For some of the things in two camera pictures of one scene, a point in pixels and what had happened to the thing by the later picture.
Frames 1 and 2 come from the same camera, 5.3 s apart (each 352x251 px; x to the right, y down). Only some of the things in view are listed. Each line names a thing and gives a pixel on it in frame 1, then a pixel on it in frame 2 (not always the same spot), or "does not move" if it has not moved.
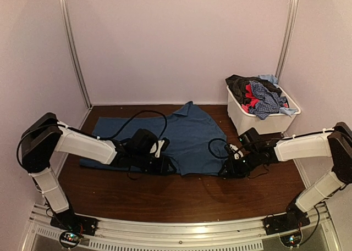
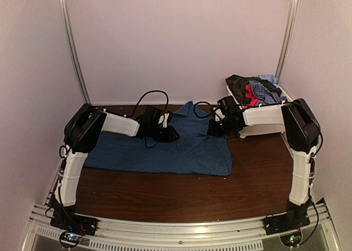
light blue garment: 269,77 does not move
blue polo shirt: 198,143 does not move
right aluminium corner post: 289,32 does not move
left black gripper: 162,168 to 170,135
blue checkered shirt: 268,102 does not move
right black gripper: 232,171 to 213,131
